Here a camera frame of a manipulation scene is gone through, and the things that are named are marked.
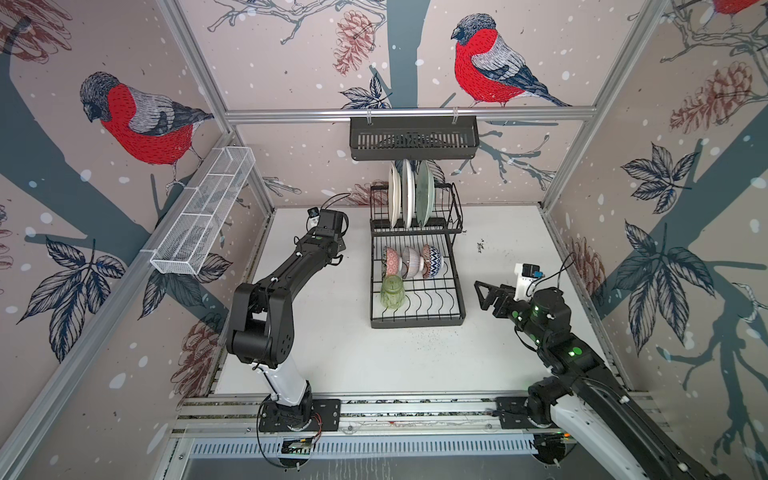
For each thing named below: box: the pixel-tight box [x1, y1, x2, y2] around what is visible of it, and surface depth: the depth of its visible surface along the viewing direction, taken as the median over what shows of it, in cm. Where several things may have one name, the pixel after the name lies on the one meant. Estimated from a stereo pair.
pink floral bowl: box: [386, 247, 399, 276], surface depth 94 cm
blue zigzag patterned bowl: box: [429, 246, 442, 277], surface depth 94 cm
